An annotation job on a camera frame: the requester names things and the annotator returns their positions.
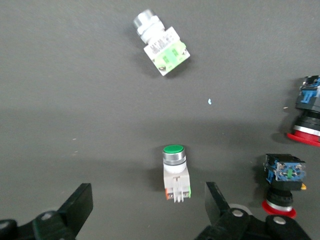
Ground green button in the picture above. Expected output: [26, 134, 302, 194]
[162, 144, 192, 203]
[132, 9, 191, 77]

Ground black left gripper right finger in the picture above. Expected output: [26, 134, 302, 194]
[193, 181, 312, 240]

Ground red push button, black body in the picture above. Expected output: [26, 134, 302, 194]
[286, 74, 320, 148]
[261, 153, 307, 219]

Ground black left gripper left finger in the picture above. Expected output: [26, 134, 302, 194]
[0, 183, 94, 240]

